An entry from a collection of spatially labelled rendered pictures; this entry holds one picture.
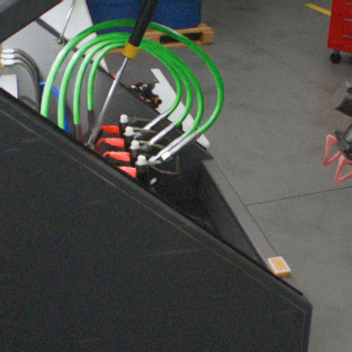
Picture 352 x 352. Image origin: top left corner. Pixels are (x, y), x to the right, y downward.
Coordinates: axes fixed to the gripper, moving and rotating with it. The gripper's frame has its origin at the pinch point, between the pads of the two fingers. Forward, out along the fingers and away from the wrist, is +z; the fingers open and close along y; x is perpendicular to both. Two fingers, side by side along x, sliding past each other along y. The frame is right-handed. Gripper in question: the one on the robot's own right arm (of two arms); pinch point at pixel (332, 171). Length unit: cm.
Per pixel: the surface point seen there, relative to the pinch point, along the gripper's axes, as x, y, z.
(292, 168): 82, -193, 70
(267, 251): -16.7, 26.9, 13.8
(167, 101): -34, -56, 19
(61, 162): -67, 53, -1
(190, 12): 33, -472, 62
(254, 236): -18.3, 21.0, 14.6
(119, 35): -63, 9, -11
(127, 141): -50, 1, 14
